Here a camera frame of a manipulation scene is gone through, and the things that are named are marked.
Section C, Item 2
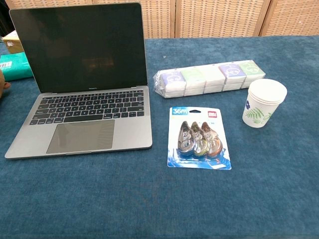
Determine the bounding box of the grey laptop computer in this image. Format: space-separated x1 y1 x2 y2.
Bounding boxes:
4 2 153 160

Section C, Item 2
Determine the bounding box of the correction tape blister pack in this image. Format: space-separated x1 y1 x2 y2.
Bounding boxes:
166 106 232 171

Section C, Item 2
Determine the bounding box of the clear-wrapped pocket tissue multipack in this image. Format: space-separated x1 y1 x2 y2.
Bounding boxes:
152 59 266 100

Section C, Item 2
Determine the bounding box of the blue table cloth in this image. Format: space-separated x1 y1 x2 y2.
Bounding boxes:
0 35 319 239

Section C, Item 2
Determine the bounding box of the white leaf-print paper cup stack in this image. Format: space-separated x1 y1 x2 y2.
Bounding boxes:
242 78 288 128

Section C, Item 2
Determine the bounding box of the woven wooden folding screen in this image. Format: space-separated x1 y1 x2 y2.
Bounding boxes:
4 0 319 39

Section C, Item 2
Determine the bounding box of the green soft tissue pack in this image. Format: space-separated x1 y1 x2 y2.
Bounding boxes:
0 52 34 82

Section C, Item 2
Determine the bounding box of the brown plush toy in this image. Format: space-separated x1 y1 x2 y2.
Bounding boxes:
0 69 12 98

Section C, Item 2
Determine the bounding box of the yellow tissue box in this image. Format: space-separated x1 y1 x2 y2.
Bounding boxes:
2 31 19 54

